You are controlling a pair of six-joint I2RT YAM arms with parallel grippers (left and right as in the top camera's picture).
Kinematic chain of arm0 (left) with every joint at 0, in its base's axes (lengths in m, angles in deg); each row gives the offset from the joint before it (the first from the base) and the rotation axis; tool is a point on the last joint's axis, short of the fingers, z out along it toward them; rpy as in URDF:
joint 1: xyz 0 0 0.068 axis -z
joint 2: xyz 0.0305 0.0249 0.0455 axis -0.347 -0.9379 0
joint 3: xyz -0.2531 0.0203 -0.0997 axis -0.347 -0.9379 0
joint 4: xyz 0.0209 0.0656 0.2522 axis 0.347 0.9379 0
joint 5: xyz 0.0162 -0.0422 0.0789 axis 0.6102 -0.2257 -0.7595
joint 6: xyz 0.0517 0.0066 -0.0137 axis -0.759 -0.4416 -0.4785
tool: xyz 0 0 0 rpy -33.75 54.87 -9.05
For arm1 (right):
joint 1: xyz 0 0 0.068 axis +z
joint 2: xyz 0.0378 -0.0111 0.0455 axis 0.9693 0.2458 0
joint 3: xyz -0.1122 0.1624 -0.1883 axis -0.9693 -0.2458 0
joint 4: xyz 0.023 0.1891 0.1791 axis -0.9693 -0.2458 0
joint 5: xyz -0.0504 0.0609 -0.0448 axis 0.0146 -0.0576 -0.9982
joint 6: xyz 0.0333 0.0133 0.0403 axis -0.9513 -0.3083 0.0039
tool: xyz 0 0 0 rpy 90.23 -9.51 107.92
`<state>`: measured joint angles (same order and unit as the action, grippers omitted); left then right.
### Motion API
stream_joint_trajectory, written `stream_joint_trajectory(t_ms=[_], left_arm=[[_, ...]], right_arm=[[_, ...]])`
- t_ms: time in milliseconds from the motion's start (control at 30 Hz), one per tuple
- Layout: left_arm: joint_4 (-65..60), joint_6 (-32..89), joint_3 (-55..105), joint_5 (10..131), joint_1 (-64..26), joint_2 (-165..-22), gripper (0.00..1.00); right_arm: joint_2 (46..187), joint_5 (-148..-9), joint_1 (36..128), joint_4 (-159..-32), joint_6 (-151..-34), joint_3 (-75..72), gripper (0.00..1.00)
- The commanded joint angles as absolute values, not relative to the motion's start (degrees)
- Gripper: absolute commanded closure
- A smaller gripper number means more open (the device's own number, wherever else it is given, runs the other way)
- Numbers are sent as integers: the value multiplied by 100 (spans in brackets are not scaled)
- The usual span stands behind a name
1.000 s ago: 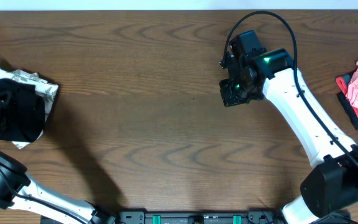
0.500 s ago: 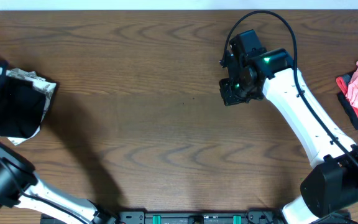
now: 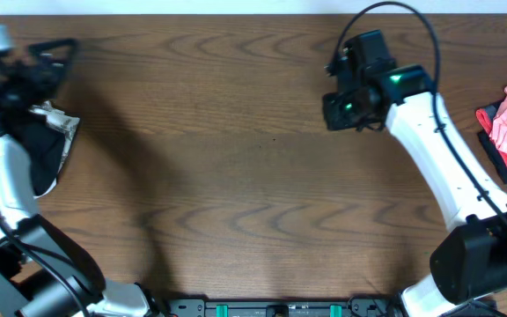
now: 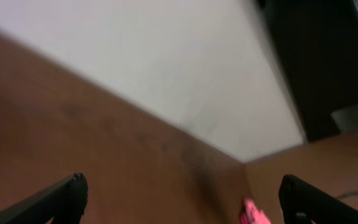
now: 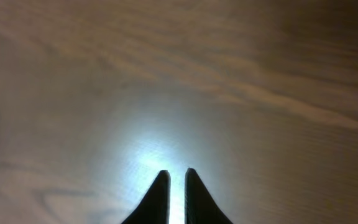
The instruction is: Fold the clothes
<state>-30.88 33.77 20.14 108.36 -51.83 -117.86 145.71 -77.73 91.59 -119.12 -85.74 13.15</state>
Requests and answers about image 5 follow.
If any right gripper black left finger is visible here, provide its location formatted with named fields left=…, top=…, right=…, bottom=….
left=122, top=170, right=170, bottom=224

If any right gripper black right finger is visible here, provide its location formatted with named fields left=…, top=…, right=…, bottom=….
left=185, top=168, right=232, bottom=224

